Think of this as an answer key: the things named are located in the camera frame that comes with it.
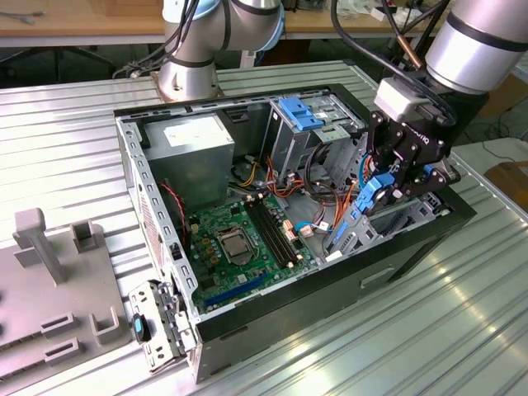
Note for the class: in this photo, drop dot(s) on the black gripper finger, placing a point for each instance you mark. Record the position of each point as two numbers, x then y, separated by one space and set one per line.
387 140
437 177

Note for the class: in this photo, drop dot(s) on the silver disk bay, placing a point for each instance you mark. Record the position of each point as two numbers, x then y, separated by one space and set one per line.
359 231

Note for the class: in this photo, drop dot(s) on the brown cardboard box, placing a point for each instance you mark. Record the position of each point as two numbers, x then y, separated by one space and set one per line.
509 181

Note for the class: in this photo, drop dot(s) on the blue drive latch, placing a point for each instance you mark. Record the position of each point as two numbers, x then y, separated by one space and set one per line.
309 123
293 107

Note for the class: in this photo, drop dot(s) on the silver drive cage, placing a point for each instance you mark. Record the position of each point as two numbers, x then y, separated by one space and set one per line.
288 144

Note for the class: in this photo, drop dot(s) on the blue bay guide strip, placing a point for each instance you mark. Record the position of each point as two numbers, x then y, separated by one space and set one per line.
336 241

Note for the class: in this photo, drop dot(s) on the black RAM slot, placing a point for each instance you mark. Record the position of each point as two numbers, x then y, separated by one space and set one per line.
266 235
278 229

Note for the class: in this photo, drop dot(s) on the white power adapter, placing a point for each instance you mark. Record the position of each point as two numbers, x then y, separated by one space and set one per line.
247 57

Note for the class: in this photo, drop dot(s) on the black open PC case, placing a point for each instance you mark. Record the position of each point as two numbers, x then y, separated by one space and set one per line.
330 305

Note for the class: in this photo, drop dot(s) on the silver CPU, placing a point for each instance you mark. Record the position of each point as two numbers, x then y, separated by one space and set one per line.
235 247

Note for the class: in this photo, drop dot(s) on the CPU socket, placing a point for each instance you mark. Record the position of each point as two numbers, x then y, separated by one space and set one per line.
239 262

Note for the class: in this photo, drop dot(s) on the silver power supply unit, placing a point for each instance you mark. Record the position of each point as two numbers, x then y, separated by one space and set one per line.
189 173

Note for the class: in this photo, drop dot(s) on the green motherboard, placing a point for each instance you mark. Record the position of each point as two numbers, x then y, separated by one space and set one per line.
231 280

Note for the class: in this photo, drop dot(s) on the blue expansion slot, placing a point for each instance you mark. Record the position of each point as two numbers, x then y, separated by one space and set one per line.
235 290

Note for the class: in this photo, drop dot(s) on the black case fan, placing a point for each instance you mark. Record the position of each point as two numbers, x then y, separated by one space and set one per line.
173 210

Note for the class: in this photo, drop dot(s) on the black chair base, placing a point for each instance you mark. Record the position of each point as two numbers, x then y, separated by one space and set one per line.
97 57

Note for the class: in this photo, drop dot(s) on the wooden desk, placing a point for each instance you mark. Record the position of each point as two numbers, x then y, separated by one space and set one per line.
82 20

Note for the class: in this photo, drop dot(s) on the grey parts rack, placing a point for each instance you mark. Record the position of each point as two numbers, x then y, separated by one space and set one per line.
41 288

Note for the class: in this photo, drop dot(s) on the brown square base plate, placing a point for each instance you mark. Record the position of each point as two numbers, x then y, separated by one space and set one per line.
156 88

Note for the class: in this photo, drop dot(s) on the silver hinged card bracket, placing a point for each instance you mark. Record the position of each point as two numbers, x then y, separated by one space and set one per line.
144 301

